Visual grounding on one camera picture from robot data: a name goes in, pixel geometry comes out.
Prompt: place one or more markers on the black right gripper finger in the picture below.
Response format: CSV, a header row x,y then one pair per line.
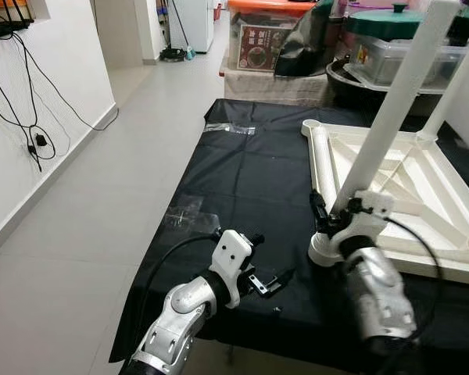
x,y
319,211

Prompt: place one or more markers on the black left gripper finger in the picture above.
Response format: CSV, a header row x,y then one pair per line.
x,y
256,238
284,278

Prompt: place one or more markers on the white plastic table top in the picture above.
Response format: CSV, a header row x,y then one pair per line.
x,y
438,203

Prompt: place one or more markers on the black tablecloth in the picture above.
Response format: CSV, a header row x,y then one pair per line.
x,y
242,180

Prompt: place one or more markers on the clear plastic bag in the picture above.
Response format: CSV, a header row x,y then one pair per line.
x,y
230,128
191,215

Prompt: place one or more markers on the beige cloth covered bench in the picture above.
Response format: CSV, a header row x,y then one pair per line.
x,y
273,90

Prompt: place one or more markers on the black bag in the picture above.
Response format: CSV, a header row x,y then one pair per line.
x,y
305,51

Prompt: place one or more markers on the clear plastic storage container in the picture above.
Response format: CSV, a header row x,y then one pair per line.
x,y
383,62

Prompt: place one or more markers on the orange lidded storage box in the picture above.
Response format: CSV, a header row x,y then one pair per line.
x,y
254,43

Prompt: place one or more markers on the green round pot lid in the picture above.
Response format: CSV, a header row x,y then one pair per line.
x,y
375,23

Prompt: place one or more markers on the white refrigerator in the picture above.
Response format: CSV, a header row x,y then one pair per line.
x,y
191,23

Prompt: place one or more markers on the black power adapter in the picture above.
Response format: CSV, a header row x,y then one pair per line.
x,y
41,141

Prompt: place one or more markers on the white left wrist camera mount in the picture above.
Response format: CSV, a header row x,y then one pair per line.
x,y
233,258

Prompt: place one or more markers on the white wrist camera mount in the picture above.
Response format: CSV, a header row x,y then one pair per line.
x,y
371,205
233,258

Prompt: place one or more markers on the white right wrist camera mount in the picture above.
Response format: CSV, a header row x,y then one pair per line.
x,y
371,205

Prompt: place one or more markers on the black wall shelf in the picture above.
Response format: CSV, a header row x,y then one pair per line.
x,y
4,23

